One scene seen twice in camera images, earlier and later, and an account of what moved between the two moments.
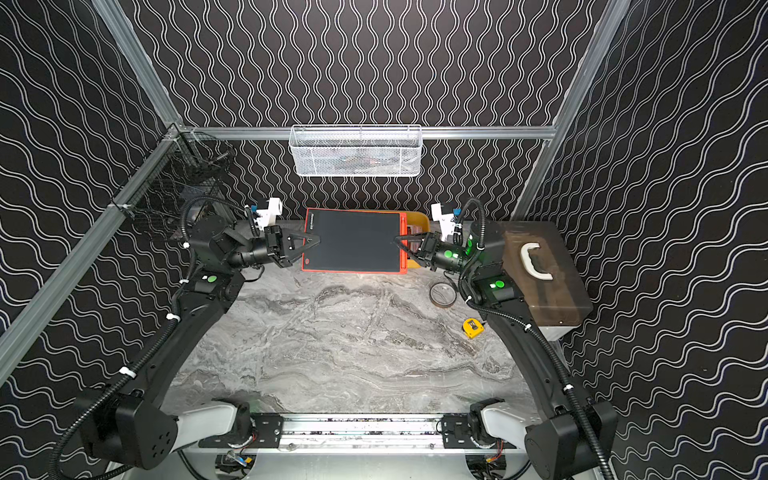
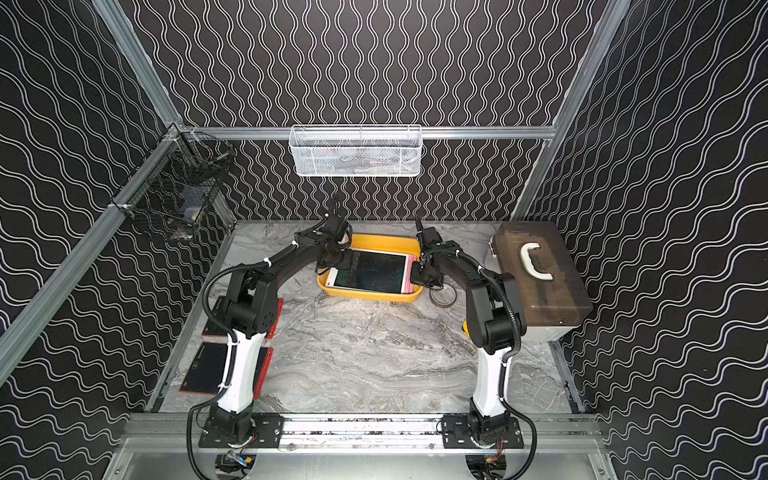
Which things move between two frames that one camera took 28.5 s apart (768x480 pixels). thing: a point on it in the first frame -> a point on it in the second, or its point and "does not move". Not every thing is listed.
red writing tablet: x=355 y=241 -> x=207 y=371
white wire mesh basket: x=355 y=150 does not move
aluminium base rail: x=308 y=433 does not move
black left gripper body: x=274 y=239 -> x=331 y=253
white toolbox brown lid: x=541 y=265 does not move
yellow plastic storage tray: x=417 y=218 -> x=394 y=243
